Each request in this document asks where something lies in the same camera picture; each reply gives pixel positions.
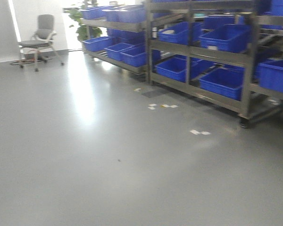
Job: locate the blue bin far rack lower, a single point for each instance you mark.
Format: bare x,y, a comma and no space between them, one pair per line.
135,56

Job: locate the near steel shelf rack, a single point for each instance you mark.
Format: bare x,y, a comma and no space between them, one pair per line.
266,44

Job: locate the steel shelf rack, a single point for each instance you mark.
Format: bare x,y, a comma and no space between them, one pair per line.
266,44
126,29

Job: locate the far steel shelf rack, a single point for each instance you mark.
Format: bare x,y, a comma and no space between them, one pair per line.
126,29

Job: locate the blue bin lower front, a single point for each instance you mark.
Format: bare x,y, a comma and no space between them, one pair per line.
227,83

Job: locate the green potted plant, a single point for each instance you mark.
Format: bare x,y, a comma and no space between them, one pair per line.
83,31

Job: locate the blue bin far right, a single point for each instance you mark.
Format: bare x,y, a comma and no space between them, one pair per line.
271,75

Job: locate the blue bin middle left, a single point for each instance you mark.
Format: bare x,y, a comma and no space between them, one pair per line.
180,32

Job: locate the grey office chair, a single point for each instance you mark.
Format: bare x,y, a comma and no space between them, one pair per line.
42,38

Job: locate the blue bin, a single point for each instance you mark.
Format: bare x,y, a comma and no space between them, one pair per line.
176,68
271,75
227,83
229,37
180,32

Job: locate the blue bin middle front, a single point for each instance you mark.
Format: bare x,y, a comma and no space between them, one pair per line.
229,37

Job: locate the blue bin lower left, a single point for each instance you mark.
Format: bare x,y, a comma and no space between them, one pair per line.
176,68

